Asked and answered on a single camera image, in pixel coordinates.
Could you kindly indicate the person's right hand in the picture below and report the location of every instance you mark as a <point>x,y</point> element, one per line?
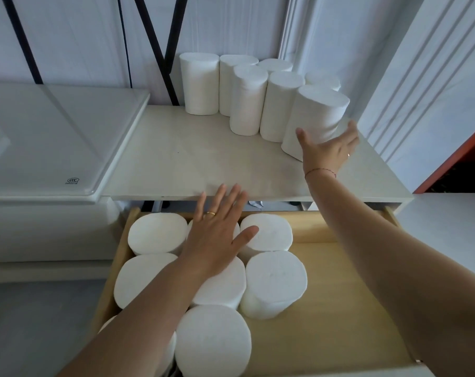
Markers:
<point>326,157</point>

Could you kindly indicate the person's left hand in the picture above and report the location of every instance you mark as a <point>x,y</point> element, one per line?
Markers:
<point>212,243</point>

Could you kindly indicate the group of white paper rolls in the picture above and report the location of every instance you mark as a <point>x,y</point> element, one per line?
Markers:
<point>200,86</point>

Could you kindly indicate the white drawer with wooden inside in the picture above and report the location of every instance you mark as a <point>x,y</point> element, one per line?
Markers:
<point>339,329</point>

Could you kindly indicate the person's right forearm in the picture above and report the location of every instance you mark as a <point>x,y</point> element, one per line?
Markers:
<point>398,278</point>

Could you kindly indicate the person's left forearm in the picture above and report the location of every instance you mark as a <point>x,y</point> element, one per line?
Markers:
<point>135,333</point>

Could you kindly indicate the white cabinet top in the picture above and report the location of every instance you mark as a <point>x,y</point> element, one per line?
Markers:
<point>182,160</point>

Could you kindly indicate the white glass-topped cabinet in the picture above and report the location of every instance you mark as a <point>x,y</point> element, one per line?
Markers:
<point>45,153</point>

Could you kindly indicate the orange door frame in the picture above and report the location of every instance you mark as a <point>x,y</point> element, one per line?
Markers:
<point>463,151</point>

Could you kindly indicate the black metal stand frame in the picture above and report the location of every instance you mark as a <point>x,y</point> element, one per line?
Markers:
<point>21,39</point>

